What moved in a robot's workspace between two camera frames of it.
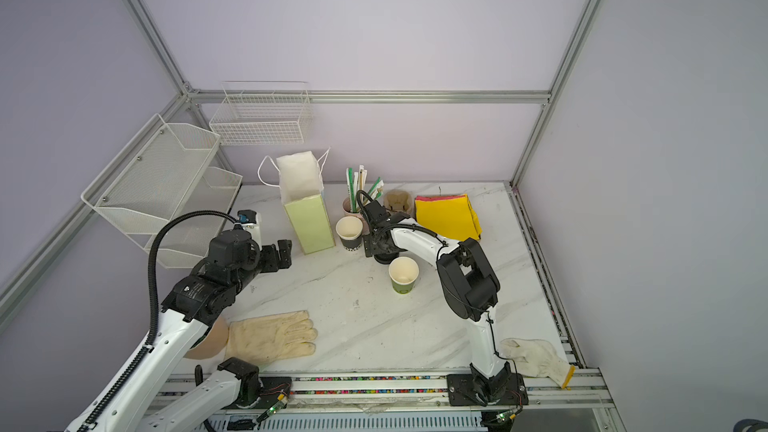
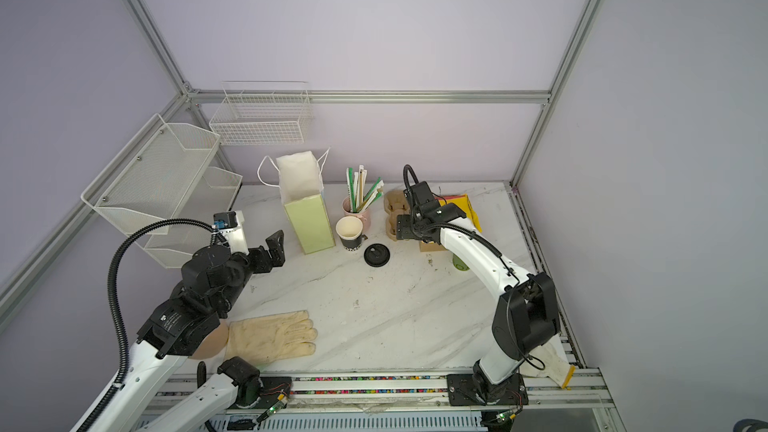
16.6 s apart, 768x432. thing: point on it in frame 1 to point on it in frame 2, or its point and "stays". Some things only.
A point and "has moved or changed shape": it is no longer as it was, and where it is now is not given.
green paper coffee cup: x=403 y=272 has moved or changed shape
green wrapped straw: x=354 y=203 stays
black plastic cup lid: x=386 y=258 has moved or changed shape
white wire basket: x=261 y=113 stays
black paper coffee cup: x=349 y=228 stays
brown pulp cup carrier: x=398 y=200 stays
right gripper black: x=370 y=247 to x=403 y=228
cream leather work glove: x=272 y=337 stays
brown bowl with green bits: x=212 y=342 stays
